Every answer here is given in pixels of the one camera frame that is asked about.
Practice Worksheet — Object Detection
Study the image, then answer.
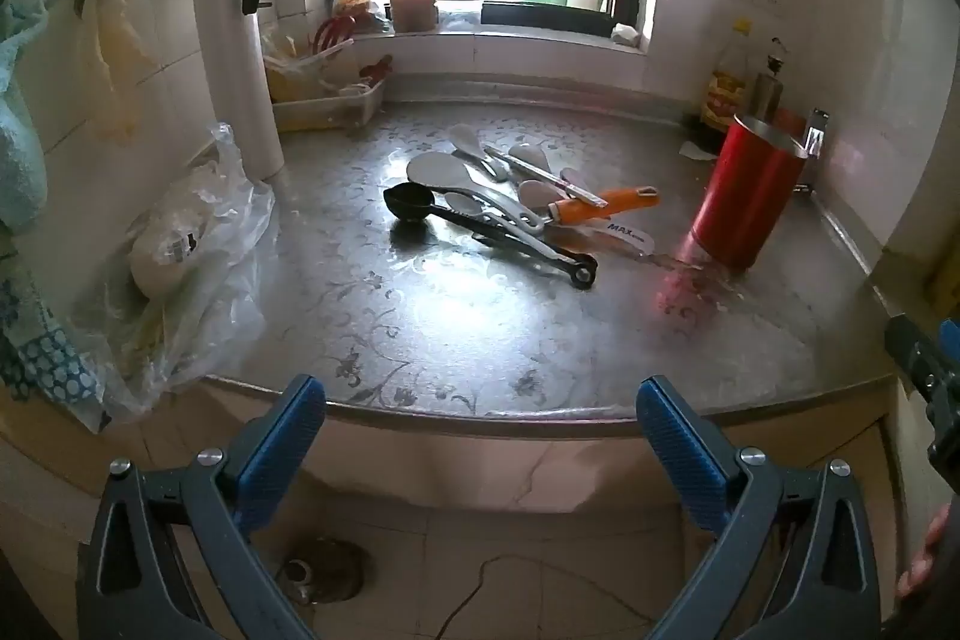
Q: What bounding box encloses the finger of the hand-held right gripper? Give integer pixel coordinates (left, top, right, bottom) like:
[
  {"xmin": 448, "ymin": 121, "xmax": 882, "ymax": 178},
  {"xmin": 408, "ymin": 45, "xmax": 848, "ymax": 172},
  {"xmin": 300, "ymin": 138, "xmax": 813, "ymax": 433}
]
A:
[
  {"xmin": 883, "ymin": 312, "xmax": 940, "ymax": 390},
  {"xmin": 939, "ymin": 317, "xmax": 960, "ymax": 378}
]

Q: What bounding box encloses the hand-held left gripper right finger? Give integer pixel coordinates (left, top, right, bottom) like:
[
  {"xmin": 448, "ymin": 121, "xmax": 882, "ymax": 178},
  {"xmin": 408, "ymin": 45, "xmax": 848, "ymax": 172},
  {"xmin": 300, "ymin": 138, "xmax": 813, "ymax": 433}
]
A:
[{"xmin": 636, "ymin": 375, "xmax": 882, "ymax": 640}]

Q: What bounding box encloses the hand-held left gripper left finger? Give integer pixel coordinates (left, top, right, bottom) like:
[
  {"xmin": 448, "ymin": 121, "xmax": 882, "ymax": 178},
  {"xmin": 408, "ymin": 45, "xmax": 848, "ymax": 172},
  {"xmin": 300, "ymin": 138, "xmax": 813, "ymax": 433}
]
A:
[{"xmin": 75, "ymin": 374, "xmax": 329, "ymax": 640}]

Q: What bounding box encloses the black plastic spoon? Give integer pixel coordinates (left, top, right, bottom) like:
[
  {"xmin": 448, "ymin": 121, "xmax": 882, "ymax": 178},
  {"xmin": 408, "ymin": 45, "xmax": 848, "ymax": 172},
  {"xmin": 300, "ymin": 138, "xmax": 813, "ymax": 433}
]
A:
[
  {"xmin": 469, "ymin": 218, "xmax": 601, "ymax": 290},
  {"xmin": 384, "ymin": 184, "xmax": 599, "ymax": 274}
]

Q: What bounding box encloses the red utensil holder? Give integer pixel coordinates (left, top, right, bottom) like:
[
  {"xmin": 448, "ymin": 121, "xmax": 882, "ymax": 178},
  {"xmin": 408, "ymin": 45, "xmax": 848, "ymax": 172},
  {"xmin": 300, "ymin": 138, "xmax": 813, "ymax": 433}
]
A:
[{"xmin": 688, "ymin": 113, "xmax": 811, "ymax": 274}]

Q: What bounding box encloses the grey dotted rice paddle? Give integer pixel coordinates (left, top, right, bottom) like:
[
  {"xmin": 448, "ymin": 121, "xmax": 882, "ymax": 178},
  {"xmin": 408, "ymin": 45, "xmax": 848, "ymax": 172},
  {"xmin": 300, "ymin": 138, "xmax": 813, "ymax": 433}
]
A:
[{"xmin": 407, "ymin": 152, "xmax": 547, "ymax": 236}]

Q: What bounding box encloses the person's right hand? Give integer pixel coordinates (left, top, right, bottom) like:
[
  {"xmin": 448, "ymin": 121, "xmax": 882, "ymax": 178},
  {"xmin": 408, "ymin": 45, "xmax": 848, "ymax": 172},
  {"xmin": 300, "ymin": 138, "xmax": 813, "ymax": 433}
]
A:
[{"xmin": 896, "ymin": 503, "xmax": 960, "ymax": 603}]

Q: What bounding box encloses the metal floor drain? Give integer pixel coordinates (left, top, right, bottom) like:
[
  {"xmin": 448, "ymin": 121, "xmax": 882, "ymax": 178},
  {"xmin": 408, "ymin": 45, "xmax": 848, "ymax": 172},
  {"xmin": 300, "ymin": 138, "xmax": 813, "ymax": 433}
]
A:
[{"xmin": 279, "ymin": 533, "xmax": 370, "ymax": 605}]

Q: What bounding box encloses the clear plastic bag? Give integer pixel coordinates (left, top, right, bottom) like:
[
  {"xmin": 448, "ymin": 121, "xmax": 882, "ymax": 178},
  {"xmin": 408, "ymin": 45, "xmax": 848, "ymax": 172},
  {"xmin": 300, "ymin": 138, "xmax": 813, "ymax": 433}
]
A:
[{"xmin": 71, "ymin": 121, "xmax": 280, "ymax": 435}]

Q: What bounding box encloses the white dough lump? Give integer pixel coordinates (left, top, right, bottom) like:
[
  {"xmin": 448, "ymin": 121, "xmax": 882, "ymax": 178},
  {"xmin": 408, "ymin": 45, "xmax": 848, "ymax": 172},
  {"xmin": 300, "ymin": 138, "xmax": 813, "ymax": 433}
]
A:
[{"xmin": 129, "ymin": 190, "xmax": 215, "ymax": 298}]

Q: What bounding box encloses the blue dotted cloth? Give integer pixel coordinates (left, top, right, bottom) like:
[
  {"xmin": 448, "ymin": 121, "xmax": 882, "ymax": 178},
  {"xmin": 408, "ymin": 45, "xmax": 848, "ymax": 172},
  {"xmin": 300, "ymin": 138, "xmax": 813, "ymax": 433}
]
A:
[{"xmin": 0, "ymin": 276, "xmax": 102, "ymax": 405}]

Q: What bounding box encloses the dark sauce bottle with pourer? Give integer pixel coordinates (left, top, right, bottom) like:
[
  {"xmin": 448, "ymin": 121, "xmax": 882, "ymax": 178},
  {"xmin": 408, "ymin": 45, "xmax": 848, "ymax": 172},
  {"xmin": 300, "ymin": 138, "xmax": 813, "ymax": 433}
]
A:
[{"xmin": 750, "ymin": 37, "xmax": 790, "ymax": 120}]

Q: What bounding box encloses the glass bottle yellow cap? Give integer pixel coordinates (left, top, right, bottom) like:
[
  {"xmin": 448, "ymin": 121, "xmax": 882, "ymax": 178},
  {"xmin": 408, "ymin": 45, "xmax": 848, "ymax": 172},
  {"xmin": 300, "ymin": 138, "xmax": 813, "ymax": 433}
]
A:
[{"xmin": 699, "ymin": 16, "xmax": 755, "ymax": 148}]

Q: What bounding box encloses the clear plastic tray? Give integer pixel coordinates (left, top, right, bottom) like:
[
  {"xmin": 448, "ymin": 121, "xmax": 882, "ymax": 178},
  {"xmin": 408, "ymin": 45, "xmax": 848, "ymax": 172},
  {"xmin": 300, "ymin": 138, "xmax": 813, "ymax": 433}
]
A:
[{"xmin": 270, "ymin": 77, "xmax": 389, "ymax": 133}]

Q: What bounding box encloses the yellow plastic bag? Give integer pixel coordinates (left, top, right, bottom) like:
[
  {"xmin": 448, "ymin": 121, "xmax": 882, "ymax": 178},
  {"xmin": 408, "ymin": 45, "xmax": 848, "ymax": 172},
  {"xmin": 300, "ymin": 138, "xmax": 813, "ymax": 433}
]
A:
[{"xmin": 261, "ymin": 26, "xmax": 331, "ymax": 105}]

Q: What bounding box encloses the clear plastic caddy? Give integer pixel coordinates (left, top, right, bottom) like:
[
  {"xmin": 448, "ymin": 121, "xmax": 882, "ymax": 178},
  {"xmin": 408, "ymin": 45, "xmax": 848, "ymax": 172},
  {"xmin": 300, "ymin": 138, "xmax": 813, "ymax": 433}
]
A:
[{"xmin": 262, "ymin": 40, "xmax": 353, "ymax": 105}]

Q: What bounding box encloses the white paper towel roll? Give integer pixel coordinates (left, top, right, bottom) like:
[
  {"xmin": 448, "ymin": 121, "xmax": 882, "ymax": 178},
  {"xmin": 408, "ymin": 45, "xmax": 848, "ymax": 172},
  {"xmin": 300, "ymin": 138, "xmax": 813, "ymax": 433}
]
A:
[{"xmin": 187, "ymin": 0, "xmax": 287, "ymax": 182}]

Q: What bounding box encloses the pale teal towel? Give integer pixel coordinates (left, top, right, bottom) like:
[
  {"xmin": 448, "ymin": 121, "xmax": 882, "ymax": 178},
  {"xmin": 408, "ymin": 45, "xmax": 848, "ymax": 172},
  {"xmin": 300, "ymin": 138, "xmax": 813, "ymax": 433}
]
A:
[{"xmin": 0, "ymin": 0, "xmax": 50, "ymax": 232}]

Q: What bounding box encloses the beige rubber glove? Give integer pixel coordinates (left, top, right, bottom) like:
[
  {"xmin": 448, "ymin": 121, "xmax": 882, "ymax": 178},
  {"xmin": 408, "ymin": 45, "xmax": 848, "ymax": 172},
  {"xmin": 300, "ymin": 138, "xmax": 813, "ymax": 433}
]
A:
[{"xmin": 75, "ymin": 0, "xmax": 155, "ymax": 145}]

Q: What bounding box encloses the orange handled peeler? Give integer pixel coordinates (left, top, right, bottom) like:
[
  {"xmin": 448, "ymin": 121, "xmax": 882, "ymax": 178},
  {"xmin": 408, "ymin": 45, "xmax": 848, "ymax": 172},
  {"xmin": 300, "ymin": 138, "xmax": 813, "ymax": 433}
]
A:
[{"xmin": 546, "ymin": 185, "xmax": 662, "ymax": 230}]

